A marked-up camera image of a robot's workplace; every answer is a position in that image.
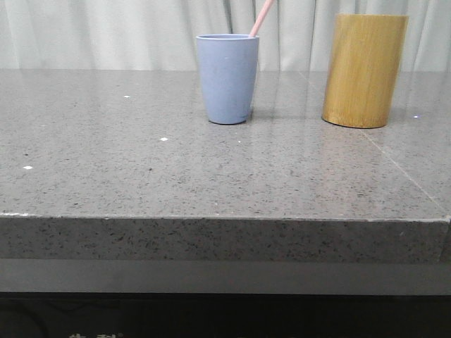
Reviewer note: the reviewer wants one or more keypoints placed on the dark cabinet under counter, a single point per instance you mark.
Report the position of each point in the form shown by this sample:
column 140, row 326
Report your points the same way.
column 82, row 298

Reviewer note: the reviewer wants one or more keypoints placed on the white curtain backdrop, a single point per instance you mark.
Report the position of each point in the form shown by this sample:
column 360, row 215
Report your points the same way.
column 159, row 35

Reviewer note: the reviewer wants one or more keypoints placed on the pink chopstick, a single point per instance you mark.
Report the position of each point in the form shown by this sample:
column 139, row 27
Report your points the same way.
column 261, row 17

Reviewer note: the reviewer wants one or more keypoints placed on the bamboo wooden holder cup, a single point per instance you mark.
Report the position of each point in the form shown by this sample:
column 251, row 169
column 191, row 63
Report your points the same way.
column 364, row 63

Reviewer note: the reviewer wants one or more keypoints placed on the blue plastic cup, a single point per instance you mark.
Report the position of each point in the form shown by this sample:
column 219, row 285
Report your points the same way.
column 227, row 65

